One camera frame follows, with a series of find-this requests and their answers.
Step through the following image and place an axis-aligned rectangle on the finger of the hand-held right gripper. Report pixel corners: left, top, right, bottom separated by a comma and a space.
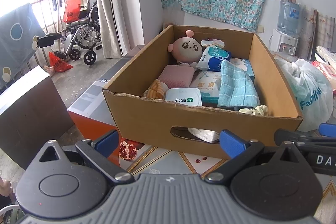
319, 123, 336, 137
274, 129, 336, 147

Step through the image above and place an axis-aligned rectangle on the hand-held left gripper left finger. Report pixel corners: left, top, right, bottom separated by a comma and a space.
37, 129, 134, 186

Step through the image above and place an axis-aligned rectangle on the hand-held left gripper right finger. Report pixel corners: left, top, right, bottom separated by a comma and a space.
205, 130, 303, 185

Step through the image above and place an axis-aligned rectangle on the cream scrunchie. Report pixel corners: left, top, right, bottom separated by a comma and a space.
238, 105, 269, 116

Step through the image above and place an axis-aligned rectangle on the brown cardboard box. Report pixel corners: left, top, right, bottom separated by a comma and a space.
102, 25, 303, 160

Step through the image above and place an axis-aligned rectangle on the blue striped towel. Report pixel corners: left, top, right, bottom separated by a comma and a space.
217, 60, 260, 109

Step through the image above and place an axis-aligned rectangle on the white cotton swab packet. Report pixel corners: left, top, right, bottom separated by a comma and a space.
190, 71, 223, 106

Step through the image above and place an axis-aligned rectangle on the white wipes pack green label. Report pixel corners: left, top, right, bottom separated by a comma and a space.
165, 88, 202, 107

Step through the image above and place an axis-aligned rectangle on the orange striped cloth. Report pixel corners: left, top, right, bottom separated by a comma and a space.
143, 79, 168, 100

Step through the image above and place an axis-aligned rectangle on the light blue carton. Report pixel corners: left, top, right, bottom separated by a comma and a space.
230, 58, 255, 83

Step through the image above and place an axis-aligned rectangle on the blue white pad packet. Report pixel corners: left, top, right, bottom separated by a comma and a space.
196, 46, 231, 71

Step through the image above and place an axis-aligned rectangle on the pink sponge cloth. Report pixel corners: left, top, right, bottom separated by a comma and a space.
157, 65, 195, 88

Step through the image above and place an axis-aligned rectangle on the white orange packet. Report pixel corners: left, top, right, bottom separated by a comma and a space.
201, 39, 226, 49

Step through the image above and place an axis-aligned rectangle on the pink plush toy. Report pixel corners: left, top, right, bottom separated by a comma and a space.
168, 30, 204, 67

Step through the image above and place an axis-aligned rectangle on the grey orange carton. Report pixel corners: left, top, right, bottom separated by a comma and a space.
67, 44, 147, 169

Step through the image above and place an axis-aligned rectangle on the white plastic shopping bag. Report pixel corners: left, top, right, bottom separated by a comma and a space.
276, 57, 334, 132

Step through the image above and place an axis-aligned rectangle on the red wet wipes pack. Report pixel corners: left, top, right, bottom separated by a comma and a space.
312, 60, 336, 80

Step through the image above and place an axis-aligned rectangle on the fruit print tablecloth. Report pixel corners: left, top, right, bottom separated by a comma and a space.
118, 132, 336, 216

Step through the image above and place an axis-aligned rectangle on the dark brown cabinet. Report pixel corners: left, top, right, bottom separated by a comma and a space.
0, 65, 75, 170

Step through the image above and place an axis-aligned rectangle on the red bag on floor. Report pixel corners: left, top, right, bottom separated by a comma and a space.
49, 51, 74, 73

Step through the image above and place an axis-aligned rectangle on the white water dispenser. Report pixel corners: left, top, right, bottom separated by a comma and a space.
270, 28, 298, 55

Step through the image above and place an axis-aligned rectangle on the rolled plaid mat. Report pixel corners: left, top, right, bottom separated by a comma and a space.
314, 11, 336, 48

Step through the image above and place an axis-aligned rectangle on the rolled floral mat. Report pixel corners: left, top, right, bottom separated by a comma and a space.
299, 4, 318, 60

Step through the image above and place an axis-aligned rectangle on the wheelchair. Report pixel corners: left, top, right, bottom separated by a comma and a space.
62, 0, 101, 65

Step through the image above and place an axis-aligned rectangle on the black padded seat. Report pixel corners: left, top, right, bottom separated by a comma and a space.
33, 32, 62, 48

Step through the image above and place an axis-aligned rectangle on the orange-red hanging bag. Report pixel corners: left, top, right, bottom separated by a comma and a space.
63, 0, 81, 24

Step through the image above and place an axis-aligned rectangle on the blue circle print cloth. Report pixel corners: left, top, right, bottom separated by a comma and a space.
0, 3, 44, 90

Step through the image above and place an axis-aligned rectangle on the beige curtain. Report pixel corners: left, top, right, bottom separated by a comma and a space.
93, 0, 145, 58

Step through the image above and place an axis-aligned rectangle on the metal balcony railing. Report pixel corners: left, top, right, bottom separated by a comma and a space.
30, 0, 69, 35

